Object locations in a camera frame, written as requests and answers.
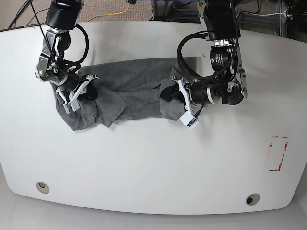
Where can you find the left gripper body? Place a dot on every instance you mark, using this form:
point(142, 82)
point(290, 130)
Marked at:
point(199, 93)

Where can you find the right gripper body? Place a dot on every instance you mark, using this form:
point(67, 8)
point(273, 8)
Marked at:
point(68, 84)

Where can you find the grey t-shirt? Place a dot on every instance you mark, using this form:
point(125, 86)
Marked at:
point(127, 90)

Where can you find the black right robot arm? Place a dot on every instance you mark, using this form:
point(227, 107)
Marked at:
point(52, 66)

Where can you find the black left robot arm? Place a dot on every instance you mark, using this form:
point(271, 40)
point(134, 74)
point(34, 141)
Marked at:
point(228, 82)

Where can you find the red tape rectangle marking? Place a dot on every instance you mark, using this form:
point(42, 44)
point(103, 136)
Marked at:
point(276, 153)

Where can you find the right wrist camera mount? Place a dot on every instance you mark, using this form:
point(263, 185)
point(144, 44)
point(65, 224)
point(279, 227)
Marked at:
point(70, 103)

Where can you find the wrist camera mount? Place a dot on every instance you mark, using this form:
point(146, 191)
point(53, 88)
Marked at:
point(70, 103)
point(182, 90)

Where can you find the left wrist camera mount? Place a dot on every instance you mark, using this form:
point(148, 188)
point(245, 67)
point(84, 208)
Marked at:
point(182, 90)

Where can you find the left table cable grommet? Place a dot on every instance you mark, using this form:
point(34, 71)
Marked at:
point(42, 187)

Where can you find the table cable grommet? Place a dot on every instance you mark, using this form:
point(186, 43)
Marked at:
point(42, 187)
point(252, 199)

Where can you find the right table cable grommet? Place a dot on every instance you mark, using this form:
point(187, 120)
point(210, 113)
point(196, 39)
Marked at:
point(252, 199)

